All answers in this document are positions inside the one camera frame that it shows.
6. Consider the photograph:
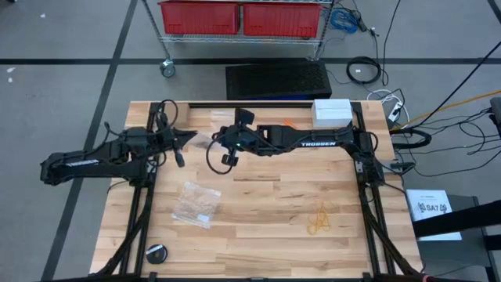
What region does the white SA7 booklet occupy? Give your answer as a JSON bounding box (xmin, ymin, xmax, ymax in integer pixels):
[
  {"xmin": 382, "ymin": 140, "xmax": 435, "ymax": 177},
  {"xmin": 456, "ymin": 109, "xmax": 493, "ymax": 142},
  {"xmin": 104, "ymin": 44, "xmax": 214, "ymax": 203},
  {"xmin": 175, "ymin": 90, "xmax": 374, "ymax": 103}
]
[{"xmin": 405, "ymin": 189, "xmax": 463, "ymax": 242}]

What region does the chrome wire shelf cart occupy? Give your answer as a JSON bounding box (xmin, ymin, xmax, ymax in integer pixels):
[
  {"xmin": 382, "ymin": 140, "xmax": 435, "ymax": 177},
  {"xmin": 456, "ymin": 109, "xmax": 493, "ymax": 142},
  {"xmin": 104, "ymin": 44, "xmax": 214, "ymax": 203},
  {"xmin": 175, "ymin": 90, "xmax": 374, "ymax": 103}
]
[{"xmin": 140, "ymin": 0, "xmax": 337, "ymax": 78}]

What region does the orange-yellow floor cable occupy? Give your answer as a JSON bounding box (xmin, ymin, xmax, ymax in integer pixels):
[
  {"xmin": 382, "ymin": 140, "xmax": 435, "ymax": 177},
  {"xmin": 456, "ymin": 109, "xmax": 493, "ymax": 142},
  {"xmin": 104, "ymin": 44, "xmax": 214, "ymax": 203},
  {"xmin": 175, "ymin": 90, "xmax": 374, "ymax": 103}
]
[{"xmin": 391, "ymin": 89, "xmax": 501, "ymax": 131}]

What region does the long black floor cable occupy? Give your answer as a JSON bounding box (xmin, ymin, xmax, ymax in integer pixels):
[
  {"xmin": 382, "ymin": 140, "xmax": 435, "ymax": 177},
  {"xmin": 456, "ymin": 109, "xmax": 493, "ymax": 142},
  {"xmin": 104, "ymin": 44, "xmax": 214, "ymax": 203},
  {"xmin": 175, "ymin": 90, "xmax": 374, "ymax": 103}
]
[{"xmin": 381, "ymin": 0, "xmax": 403, "ymax": 86}]

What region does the black coiled cable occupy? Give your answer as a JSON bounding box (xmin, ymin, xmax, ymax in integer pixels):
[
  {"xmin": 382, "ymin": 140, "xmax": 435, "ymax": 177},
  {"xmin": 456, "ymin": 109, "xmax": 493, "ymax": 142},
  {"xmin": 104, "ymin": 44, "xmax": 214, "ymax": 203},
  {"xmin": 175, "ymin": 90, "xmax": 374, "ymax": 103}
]
[{"xmin": 345, "ymin": 56, "xmax": 383, "ymax": 85}]

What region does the black round tape roll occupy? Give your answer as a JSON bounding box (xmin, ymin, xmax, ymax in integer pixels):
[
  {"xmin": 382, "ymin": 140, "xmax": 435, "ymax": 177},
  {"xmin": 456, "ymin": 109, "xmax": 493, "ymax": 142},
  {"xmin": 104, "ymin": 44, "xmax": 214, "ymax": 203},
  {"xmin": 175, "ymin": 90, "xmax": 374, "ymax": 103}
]
[{"xmin": 145, "ymin": 244, "xmax": 168, "ymax": 266}]

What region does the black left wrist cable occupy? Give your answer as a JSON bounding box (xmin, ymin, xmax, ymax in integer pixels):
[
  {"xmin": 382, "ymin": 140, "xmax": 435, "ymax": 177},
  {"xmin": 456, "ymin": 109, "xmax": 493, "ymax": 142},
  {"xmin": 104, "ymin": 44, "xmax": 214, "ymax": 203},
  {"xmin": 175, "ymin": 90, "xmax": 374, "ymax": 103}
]
[{"xmin": 156, "ymin": 99, "xmax": 180, "ymax": 130}]

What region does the white floor cable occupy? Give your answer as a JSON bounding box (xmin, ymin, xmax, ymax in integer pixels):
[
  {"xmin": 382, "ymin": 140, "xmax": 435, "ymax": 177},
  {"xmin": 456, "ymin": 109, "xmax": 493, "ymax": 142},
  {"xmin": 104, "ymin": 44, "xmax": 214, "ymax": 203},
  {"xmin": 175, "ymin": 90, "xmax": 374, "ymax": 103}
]
[{"xmin": 366, "ymin": 89, "xmax": 411, "ymax": 118}]

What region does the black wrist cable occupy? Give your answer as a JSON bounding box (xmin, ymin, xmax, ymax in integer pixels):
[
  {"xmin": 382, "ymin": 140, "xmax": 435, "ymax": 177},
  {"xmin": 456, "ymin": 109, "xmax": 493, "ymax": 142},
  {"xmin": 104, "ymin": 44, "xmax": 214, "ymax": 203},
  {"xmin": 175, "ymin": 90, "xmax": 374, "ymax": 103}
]
[
  {"xmin": 156, "ymin": 99, "xmax": 180, "ymax": 130},
  {"xmin": 205, "ymin": 135, "xmax": 236, "ymax": 175}
]

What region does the thin black floor cable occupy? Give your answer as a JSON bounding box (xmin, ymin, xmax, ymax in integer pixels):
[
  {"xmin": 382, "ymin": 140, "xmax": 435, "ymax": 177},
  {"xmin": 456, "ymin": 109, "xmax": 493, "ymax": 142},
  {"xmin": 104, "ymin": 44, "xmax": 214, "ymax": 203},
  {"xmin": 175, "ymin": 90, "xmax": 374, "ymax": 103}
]
[{"xmin": 413, "ymin": 107, "xmax": 501, "ymax": 178}]

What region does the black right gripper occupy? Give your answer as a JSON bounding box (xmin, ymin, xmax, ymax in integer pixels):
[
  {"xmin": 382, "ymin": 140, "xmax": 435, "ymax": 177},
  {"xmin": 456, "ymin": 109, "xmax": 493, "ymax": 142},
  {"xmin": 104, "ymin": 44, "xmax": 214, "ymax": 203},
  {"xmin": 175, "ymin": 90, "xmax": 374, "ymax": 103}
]
[{"xmin": 214, "ymin": 110, "xmax": 260, "ymax": 166}]

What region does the black power adapter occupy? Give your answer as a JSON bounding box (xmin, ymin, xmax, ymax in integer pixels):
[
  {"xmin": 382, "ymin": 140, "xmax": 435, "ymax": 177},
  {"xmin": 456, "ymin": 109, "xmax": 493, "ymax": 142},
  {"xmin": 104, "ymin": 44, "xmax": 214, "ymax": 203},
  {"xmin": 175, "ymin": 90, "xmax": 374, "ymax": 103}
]
[{"xmin": 390, "ymin": 161, "xmax": 416, "ymax": 172}]

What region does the white power strip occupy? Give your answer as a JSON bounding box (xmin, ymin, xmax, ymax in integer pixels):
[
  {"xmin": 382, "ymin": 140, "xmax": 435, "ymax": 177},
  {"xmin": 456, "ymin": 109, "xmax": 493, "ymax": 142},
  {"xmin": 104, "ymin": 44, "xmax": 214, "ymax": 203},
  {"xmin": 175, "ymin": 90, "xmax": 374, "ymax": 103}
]
[{"xmin": 386, "ymin": 100, "xmax": 404, "ymax": 123}]

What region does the black bar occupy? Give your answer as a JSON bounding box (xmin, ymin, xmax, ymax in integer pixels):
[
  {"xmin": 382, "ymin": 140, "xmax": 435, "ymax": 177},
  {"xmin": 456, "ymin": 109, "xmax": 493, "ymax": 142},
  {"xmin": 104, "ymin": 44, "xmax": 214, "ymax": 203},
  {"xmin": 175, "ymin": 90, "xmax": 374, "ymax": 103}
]
[{"xmin": 413, "ymin": 199, "xmax": 501, "ymax": 239}]

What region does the diagonal black cable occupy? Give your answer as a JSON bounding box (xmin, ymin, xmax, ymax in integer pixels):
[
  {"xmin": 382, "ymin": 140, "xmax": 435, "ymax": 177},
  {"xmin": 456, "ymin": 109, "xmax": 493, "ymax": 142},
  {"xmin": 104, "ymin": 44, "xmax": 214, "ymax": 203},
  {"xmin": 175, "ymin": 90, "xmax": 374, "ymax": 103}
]
[{"xmin": 406, "ymin": 50, "xmax": 501, "ymax": 130}]

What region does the blue coiled cable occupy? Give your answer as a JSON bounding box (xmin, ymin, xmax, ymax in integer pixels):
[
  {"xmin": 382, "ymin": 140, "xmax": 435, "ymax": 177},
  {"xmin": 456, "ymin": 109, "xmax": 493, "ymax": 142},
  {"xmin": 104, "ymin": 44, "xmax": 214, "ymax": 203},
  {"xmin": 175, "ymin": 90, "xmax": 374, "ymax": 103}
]
[{"xmin": 330, "ymin": 7, "xmax": 360, "ymax": 34}]

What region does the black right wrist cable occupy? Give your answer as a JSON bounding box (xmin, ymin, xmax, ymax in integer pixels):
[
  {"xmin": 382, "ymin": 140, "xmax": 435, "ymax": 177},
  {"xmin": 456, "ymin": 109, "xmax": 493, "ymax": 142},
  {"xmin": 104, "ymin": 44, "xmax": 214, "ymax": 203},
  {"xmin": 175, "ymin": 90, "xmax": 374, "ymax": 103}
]
[{"xmin": 205, "ymin": 135, "xmax": 236, "ymax": 175}]

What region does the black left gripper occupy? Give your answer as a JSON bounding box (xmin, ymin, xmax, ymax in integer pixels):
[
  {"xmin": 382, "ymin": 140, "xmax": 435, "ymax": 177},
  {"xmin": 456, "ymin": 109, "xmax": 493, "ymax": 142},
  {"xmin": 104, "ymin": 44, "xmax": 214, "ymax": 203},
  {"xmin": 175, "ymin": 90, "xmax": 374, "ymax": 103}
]
[{"xmin": 150, "ymin": 110, "xmax": 198, "ymax": 169}]

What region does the white box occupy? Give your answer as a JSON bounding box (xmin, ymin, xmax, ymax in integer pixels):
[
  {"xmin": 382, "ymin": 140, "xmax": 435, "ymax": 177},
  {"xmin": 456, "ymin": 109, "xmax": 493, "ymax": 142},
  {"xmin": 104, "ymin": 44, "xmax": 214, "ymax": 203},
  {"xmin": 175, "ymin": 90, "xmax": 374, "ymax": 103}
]
[{"xmin": 311, "ymin": 98, "xmax": 354, "ymax": 129}]

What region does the grey side table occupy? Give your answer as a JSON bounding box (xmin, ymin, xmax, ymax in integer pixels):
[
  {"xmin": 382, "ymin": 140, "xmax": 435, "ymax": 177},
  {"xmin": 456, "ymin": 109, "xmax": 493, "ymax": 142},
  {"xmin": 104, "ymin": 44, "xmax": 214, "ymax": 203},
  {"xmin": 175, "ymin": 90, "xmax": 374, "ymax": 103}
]
[{"xmin": 406, "ymin": 193, "xmax": 501, "ymax": 282}]

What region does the thick black cable sleeve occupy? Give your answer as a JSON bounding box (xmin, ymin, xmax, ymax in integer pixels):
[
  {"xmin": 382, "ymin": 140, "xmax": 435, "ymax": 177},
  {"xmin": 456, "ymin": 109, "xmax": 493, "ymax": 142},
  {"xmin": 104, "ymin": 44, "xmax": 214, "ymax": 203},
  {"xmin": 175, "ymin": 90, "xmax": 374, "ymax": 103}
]
[{"xmin": 391, "ymin": 127, "xmax": 433, "ymax": 150}]

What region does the yellow rubber band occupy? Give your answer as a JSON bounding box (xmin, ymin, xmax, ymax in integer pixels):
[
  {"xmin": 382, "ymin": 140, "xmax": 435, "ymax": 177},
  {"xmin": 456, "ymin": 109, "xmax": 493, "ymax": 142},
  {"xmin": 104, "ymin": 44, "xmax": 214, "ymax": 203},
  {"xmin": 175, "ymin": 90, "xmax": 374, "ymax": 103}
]
[
  {"xmin": 306, "ymin": 213, "xmax": 332, "ymax": 236},
  {"xmin": 312, "ymin": 200, "xmax": 333, "ymax": 222}
]

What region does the red plastic storage bin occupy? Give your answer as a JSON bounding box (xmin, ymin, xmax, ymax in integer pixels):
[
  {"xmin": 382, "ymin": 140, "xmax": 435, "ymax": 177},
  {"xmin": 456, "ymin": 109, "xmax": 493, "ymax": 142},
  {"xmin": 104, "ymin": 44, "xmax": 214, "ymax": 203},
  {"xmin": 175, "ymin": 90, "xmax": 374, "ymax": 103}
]
[
  {"xmin": 242, "ymin": 2, "xmax": 323, "ymax": 38},
  {"xmin": 158, "ymin": 0, "xmax": 240, "ymax": 35}
]

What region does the black aluminium table frame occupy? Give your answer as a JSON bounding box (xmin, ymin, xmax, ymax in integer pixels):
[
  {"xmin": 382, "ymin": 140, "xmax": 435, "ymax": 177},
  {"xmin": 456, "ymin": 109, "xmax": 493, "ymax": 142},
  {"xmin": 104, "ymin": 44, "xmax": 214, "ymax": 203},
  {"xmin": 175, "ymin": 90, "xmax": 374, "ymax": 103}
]
[{"xmin": 93, "ymin": 100, "xmax": 426, "ymax": 282}]

